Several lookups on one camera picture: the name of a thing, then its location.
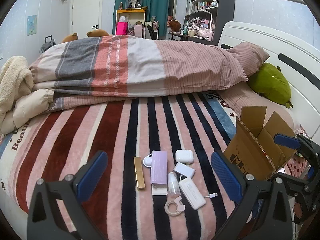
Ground white power bank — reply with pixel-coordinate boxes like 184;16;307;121
178;177;206;210

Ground clear tape ring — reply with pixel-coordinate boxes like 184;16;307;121
164;195;186;217

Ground white small charger block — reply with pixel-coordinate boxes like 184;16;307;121
173;162;195;178

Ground small clear spray bottle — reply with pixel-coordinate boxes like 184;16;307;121
167;172;181;197

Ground gold rectangular lipstick box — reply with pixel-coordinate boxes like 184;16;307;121
133;157;145;190

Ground white earbuds case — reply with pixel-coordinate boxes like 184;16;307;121
175;150;194;164

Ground purple rectangular box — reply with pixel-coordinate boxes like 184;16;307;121
150;151;168;196

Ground brown cardboard box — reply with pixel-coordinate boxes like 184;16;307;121
223;106;295;180

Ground green plush toy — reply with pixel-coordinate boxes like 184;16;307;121
247;62;293;108

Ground white bed headboard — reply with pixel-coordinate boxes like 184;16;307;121
218;21;319;144

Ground pink striped pillow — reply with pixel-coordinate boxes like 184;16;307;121
227;42;270;77

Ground striped fleece blanket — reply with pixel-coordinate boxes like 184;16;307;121
1;92;236;239

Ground cream fluffy blanket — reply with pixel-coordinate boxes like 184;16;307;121
1;56;34;114

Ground folded striped duvet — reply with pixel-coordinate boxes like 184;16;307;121
29;35;248;112

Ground cluttered desk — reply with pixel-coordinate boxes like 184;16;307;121
168;30;214;46

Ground dark bookshelf with items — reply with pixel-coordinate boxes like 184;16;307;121
184;0;235;45

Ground grey suitcase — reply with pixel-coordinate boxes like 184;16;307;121
40;35;56;53

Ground brown teddy bear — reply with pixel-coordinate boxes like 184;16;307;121
62;33;78;43
86;29;109;37

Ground pink gift bag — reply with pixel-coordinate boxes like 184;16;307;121
116;22;129;35

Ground yellow wooden shelf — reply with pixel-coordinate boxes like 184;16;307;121
115;9;146;34

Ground white door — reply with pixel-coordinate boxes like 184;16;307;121
71;0;101;39

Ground blue wall poster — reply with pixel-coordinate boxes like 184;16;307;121
27;15;37;36

